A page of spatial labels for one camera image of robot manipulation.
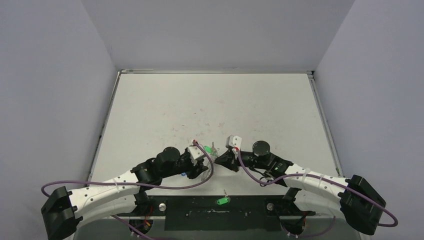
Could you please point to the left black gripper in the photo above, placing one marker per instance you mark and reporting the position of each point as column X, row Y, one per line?
column 195, row 169

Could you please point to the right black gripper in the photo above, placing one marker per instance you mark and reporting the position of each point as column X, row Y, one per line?
column 232, row 160

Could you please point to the green key tag with key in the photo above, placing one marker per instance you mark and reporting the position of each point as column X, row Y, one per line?
column 212, row 150

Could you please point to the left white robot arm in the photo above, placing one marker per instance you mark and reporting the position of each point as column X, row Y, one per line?
column 65, row 210

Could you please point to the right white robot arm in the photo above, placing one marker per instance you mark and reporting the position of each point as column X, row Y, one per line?
column 352, row 199

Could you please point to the green key tag on base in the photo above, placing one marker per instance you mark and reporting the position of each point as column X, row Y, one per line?
column 223, row 200

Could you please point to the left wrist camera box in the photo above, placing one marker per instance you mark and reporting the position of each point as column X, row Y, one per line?
column 196, row 154

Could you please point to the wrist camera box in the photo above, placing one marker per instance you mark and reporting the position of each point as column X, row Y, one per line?
column 196, row 154
column 233, row 142

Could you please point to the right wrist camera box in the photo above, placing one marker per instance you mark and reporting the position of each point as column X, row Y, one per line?
column 233, row 142

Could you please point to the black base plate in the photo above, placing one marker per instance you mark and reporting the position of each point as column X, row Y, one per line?
column 203, row 213

